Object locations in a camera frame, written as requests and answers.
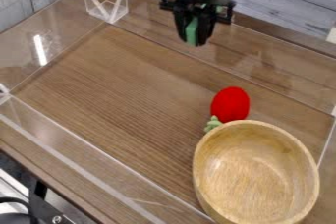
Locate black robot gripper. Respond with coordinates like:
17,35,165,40
159,0,237,46

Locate green rectangular block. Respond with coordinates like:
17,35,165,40
186,17,199,46

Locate light wooden bowl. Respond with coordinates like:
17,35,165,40
193,120,321,224

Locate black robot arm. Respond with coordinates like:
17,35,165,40
159,0,237,47

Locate red plush strawberry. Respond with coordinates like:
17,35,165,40
206,86,251,132

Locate black metal table leg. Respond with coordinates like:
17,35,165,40
35,181,49,199

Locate clear acrylic corner bracket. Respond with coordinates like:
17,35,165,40
85,0,129,25

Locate clear acrylic tray wall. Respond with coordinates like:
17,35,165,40
0,0,336,224

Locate black cable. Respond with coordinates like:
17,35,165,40
0,196,41,224

